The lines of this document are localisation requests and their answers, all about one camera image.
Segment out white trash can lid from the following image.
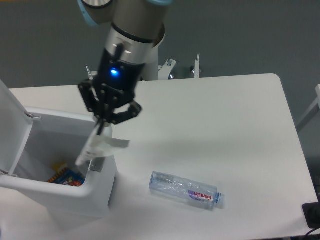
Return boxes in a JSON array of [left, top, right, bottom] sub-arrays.
[[0, 82, 33, 175]]

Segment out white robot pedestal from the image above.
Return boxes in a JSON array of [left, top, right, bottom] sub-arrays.
[[141, 22, 166, 82]]

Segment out white trash can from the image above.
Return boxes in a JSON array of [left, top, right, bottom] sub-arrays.
[[0, 107, 117, 218]]

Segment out yellow wrapper in bin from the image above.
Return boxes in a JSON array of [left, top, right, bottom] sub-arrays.
[[52, 162, 68, 173]]

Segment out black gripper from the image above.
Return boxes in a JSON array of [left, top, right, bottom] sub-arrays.
[[78, 47, 145, 135]]

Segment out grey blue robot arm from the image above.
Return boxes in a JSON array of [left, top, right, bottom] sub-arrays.
[[78, 0, 172, 136]]

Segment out colourful snack wrapper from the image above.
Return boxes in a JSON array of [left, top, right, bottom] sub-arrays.
[[46, 168, 85, 187]]

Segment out white frame leg right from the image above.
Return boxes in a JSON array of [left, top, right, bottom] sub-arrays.
[[296, 84, 320, 133]]

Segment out black device at edge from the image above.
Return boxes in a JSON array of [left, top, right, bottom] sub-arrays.
[[302, 202, 320, 229]]

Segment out clear plastic water bottle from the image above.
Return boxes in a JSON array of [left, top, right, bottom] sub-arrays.
[[149, 171, 225, 210]]

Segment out white paper envelope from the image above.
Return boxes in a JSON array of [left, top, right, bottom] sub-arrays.
[[75, 125, 130, 167]]

